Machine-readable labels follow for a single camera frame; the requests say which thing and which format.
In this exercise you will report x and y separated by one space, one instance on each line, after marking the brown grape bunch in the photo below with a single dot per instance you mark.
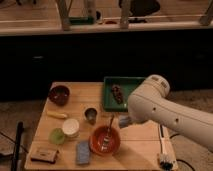
117 93

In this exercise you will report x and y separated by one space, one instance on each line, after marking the yellow banana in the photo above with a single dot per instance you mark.
56 115

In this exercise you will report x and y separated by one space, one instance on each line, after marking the dark red bowl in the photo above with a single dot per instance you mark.
59 95

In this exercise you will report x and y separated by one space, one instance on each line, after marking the white dish brush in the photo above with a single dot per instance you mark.
164 159

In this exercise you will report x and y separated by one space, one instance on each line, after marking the metal fork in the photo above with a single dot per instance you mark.
106 139

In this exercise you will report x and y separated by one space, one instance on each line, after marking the black stand post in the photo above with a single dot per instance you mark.
16 149

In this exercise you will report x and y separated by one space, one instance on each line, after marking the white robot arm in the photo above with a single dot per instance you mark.
148 102

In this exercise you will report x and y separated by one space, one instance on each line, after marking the green plastic tray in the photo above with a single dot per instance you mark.
127 85

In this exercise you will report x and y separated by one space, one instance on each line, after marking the brown wooden block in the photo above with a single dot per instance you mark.
47 155

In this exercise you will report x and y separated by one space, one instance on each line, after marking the orange bowl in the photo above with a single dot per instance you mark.
96 139

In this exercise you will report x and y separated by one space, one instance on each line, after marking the blue sponge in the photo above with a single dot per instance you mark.
82 153

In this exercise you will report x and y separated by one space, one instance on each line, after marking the white cup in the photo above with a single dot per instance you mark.
70 127

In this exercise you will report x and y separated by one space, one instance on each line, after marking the metal cup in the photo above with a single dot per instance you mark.
91 114

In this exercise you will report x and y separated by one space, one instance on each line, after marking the grey towel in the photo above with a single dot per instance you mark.
124 121

